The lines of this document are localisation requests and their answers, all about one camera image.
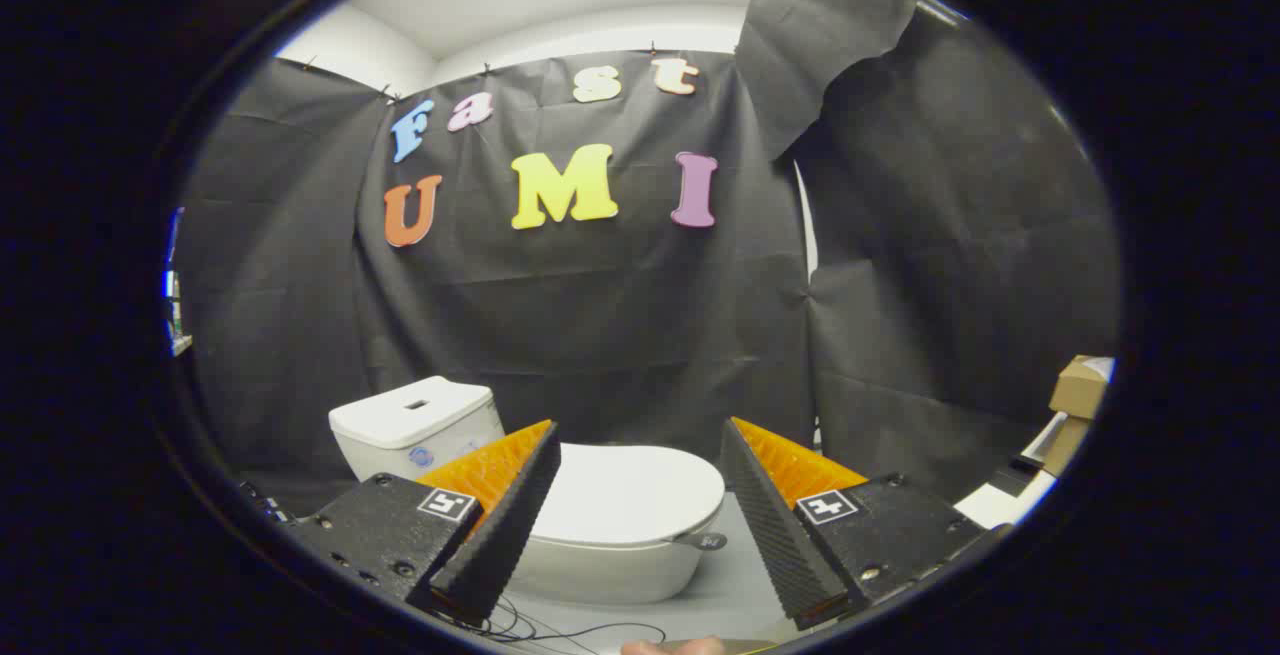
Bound cluttered white shelf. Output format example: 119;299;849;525
164;208;194;357

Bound black floor cables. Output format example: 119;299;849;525
440;593;667;652

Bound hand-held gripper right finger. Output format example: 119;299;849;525
720;417;1011;632

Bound black backdrop cloth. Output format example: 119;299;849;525
175;0;1121;518

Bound white toilet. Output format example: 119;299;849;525
328;376;726;606

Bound white toilet lid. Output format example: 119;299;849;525
535;443;728;552

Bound brown cardboard box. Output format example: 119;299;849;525
1040;418;1093;477
1048;355;1115;421

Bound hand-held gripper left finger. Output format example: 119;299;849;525
285;420;563;626

